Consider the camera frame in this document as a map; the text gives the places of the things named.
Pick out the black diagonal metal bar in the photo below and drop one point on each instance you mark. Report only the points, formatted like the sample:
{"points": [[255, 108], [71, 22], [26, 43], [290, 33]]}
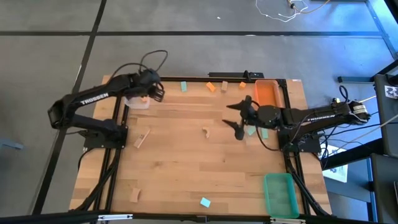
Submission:
{"points": [[351, 154]]}

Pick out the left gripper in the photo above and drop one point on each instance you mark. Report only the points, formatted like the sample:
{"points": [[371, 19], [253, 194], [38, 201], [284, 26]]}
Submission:
{"points": [[147, 81]]}

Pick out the natural wooden plank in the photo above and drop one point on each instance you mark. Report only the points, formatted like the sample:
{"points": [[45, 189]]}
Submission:
{"points": [[141, 138]]}

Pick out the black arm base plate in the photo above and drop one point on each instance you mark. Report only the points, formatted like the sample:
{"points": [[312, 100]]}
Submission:
{"points": [[93, 143], [311, 146]]}

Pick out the blue-grey floor object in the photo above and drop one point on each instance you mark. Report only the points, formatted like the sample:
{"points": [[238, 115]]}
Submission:
{"points": [[9, 144]]}

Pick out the teal rectangular wooden block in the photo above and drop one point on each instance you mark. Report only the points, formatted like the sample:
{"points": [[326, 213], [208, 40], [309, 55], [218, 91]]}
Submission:
{"points": [[251, 130], [183, 86], [264, 133]]}

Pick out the teal square wooden block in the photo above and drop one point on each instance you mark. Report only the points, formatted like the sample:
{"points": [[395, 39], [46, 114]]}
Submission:
{"points": [[205, 202]]}

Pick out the natural wooden rectangular block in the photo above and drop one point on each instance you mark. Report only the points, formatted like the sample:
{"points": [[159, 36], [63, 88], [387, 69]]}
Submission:
{"points": [[135, 195]]}

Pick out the orange plastic bin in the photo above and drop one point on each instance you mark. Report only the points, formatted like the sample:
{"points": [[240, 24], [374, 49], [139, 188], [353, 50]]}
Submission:
{"points": [[267, 93]]}

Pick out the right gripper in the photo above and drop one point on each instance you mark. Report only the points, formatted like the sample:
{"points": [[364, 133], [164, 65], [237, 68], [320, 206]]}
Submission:
{"points": [[248, 115]]}

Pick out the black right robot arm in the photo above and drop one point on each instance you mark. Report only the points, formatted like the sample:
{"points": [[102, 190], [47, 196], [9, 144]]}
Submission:
{"points": [[311, 116]]}

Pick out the orange wooden cube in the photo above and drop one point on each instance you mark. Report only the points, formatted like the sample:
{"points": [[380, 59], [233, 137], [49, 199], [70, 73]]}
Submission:
{"points": [[242, 85]]}

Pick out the black white fiducial tag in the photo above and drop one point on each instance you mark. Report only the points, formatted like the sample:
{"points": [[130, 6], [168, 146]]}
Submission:
{"points": [[391, 92]]}

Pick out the silver metal bracket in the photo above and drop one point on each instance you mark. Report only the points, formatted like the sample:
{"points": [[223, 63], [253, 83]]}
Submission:
{"points": [[287, 221], [115, 217]]}

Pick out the black aluminium table frame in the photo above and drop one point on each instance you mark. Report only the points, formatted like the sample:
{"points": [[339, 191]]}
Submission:
{"points": [[192, 79]]}

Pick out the dark panel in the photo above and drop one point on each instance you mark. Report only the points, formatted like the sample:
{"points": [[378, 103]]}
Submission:
{"points": [[385, 186]]}

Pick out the black rectangular bar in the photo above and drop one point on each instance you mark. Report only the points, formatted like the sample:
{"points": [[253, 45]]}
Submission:
{"points": [[230, 75]]}

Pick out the natural wooden arch block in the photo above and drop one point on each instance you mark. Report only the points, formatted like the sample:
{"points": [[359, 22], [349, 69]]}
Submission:
{"points": [[206, 133]]}

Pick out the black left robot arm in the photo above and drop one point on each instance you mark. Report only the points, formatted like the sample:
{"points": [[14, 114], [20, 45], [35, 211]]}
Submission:
{"points": [[93, 98]]}

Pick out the dark desk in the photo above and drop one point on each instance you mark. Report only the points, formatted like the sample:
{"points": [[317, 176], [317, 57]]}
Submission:
{"points": [[387, 124]]}

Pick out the green plastic bin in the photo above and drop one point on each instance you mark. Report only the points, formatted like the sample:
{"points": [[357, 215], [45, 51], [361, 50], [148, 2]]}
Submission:
{"points": [[280, 196]]}

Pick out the white paper sheet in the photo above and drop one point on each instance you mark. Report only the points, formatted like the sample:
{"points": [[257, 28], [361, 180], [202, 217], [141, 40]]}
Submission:
{"points": [[339, 174]]}

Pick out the clear plastic bin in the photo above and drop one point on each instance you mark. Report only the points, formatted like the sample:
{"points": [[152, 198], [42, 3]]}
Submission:
{"points": [[136, 105]]}

